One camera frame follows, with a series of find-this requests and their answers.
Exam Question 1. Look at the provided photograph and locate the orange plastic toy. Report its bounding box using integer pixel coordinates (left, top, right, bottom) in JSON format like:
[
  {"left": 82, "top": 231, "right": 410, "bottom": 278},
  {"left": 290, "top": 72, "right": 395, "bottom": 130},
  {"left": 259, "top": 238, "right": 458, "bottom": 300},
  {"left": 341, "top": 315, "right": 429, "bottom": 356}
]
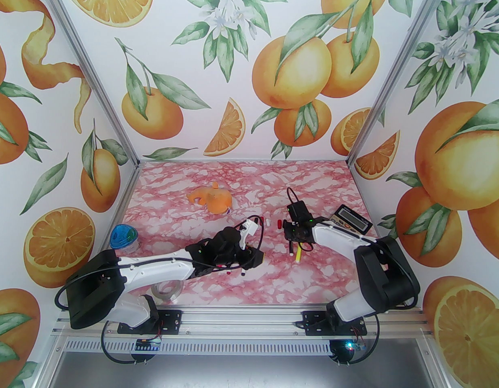
[{"left": 188, "top": 182, "right": 233, "bottom": 216}]

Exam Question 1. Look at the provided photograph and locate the black and grey calculator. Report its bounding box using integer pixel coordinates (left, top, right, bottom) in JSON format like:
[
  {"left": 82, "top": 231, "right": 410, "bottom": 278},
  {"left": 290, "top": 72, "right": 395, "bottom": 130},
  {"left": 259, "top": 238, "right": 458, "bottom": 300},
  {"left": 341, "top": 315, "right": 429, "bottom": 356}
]
[{"left": 328, "top": 206, "right": 373, "bottom": 235}]

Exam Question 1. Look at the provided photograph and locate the clear tape roll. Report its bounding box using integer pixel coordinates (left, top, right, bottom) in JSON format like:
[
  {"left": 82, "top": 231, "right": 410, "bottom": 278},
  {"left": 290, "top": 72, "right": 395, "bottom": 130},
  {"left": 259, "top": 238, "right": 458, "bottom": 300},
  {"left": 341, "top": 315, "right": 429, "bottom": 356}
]
[{"left": 151, "top": 279, "right": 182, "bottom": 300}]

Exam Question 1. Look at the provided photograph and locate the slotted aluminium strip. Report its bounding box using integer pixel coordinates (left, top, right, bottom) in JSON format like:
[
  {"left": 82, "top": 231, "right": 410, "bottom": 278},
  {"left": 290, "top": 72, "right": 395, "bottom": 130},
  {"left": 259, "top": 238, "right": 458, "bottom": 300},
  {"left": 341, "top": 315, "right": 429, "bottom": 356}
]
[{"left": 63, "top": 338, "right": 335, "bottom": 354}]

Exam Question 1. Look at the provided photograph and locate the blue lidded plastic container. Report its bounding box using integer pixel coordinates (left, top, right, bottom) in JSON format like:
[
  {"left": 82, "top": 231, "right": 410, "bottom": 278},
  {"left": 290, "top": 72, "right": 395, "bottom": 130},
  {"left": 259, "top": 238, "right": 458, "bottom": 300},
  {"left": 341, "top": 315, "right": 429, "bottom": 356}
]
[{"left": 110, "top": 224, "right": 140, "bottom": 253}]

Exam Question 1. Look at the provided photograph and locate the small board green light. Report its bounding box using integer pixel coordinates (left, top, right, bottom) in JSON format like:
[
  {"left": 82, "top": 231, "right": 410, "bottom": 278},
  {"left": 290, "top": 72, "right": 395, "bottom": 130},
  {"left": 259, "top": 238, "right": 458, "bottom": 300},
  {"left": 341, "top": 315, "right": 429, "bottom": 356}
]
[{"left": 339, "top": 339, "right": 366, "bottom": 354}]

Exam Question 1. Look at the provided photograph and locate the black left camera cable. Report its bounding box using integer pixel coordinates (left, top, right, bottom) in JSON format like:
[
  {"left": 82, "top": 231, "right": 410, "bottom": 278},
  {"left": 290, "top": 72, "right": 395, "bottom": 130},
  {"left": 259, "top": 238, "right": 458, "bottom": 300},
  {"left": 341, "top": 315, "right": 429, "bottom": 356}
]
[{"left": 243, "top": 215, "right": 265, "bottom": 253}]

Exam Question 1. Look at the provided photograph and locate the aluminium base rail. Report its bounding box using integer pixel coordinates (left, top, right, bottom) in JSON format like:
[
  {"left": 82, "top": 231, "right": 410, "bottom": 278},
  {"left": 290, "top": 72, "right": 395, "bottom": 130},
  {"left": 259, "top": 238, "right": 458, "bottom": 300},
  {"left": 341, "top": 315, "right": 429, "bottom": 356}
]
[{"left": 51, "top": 302, "right": 433, "bottom": 340}]

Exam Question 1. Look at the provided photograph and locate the black base cable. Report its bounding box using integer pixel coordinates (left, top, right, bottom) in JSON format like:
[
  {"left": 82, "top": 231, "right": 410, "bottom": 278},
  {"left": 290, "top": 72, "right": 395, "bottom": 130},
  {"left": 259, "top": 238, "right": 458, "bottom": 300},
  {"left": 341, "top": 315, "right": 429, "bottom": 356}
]
[{"left": 101, "top": 318, "right": 153, "bottom": 366}]

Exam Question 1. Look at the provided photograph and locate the aluminium corner post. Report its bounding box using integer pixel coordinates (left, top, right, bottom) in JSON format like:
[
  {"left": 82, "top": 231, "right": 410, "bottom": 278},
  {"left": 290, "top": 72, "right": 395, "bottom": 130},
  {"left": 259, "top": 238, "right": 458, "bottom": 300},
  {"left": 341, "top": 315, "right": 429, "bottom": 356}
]
[
  {"left": 39, "top": 0, "right": 140, "bottom": 164},
  {"left": 348, "top": 0, "right": 442, "bottom": 164}
]

